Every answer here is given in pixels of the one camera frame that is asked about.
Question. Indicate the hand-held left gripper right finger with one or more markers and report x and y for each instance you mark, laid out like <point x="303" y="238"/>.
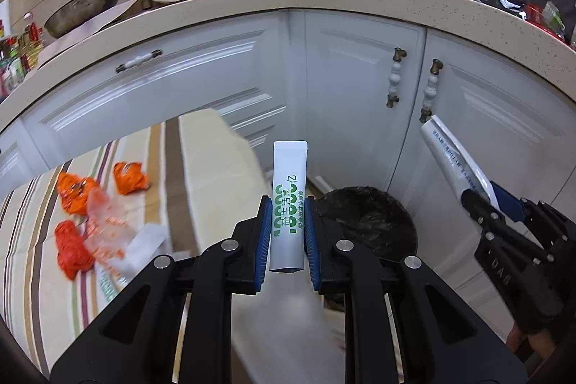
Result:
<point x="311" y="244"/>

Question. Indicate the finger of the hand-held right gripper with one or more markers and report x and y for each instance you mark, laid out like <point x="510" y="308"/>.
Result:
<point x="510" y="204"/>
<point x="481" y="211"/>

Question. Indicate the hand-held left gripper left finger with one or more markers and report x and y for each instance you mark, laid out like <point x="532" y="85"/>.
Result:
<point x="261" y="244"/>

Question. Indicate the black trash bin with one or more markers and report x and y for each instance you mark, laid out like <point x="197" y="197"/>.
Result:
<point x="369" y="222"/>

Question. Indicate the white blue-print packet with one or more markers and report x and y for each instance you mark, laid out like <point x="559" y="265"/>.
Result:
<point x="445" y="150"/>

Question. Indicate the white green-print sachet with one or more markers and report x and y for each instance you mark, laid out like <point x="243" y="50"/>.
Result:
<point x="108" y="287"/>
<point x="290" y="168"/>

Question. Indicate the orange plastic wrapper black print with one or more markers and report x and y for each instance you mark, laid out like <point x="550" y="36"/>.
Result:
<point x="76" y="193"/>

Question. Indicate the person's right hand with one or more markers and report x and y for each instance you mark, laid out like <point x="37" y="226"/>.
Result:
<point x="524" y="341"/>

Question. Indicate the white cabinet door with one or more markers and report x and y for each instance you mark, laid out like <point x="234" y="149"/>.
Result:
<point x="504" y="141"/>
<point x="364" y="105"/>

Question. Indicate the striped tablecloth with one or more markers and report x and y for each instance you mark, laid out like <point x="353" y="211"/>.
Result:
<point x="202" y="168"/>

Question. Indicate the white plastic wrapper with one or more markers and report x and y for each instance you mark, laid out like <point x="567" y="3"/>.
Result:
<point x="145" y="244"/>

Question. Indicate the clear plastic wrapper orange print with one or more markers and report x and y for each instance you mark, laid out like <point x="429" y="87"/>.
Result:
<point x="108" y="226"/>

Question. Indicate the white drawer front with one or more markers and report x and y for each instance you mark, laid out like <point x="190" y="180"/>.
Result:
<point x="180" y="96"/>

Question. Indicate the red snack packet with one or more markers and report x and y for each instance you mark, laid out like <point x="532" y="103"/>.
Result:
<point x="534" y="14"/>

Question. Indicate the green white snack packet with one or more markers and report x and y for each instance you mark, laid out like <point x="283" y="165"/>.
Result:
<point x="553" y="17"/>

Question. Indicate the steel wok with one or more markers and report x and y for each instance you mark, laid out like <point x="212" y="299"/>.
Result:
<point x="81" y="13"/>

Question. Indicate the yellow cooking oil bottle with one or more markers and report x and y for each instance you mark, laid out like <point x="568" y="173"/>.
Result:
<point x="30" y="40"/>

